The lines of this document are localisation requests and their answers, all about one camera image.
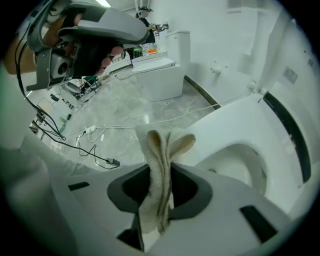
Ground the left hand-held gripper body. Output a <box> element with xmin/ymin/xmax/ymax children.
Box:
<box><xmin>26</xmin><ymin>0</ymin><xmax>149</xmax><ymax>92</ymax></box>

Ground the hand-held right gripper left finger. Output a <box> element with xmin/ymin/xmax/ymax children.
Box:
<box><xmin>106</xmin><ymin>163</ymin><xmax>151</xmax><ymax>252</ymax></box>

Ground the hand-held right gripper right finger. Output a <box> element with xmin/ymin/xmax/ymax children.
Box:
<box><xmin>169</xmin><ymin>162</ymin><xmax>214</xmax><ymax>221</ymax></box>

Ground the white wiping cloth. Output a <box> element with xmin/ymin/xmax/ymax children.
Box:
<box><xmin>134</xmin><ymin>123</ymin><xmax>197</xmax><ymax>236</ymax></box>

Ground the person's left forearm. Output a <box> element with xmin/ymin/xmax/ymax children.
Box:
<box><xmin>4</xmin><ymin>32</ymin><xmax>37</xmax><ymax>76</ymax></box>

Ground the white smart toilet bowl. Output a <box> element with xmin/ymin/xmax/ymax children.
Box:
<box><xmin>197</xmin><ymin>87</ymin><xmax>316</xmax><ymax>199</ymax></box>

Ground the white toilet with tank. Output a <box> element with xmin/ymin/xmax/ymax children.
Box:
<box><xmin>131</xmin><ymin>29</ymin><xmax>192</xmax><ymax>102</ymax></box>

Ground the person's left hand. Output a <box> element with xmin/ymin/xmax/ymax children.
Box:
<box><xmin>43</xmin><ymin>12</ymin><xmax>124</xmax><ymax>76</ymax></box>

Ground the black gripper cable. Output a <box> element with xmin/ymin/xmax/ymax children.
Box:
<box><xmin>14</xmin><ymin>37</ymin><xmax>121</xmax><ymax>171</ymax></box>

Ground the white power cable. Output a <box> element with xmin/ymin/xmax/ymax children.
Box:
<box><xmin>84</xmin><ymin>104</ymin><xmax>223</xmax><ymax>137</ymax></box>

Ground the white wall socket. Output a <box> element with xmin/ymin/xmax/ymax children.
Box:
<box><xmin>246</xmin><ymin>80</ymin><xmax>259</xmax><ymax>93</ymax></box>

